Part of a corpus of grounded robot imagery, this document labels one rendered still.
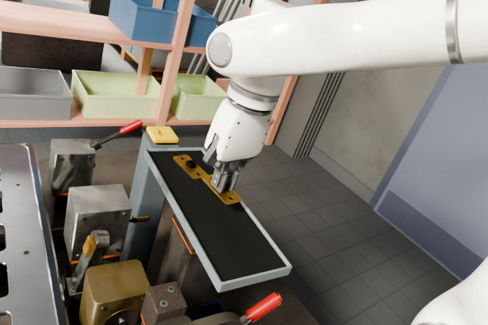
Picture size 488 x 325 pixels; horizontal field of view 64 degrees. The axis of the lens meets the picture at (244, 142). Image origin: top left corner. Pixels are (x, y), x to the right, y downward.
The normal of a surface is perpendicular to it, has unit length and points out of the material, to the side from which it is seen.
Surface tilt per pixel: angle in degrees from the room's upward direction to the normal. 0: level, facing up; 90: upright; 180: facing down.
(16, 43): 90
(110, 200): 0
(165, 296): 0
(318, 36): 68
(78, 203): 0
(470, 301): 106
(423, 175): 90
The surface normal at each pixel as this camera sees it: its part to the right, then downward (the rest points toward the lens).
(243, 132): 0.52, 0.54
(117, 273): 0.29, -0.85
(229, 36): -0.61, -0.07
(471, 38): -0.52, 0.57
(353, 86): -0.77, 0.07
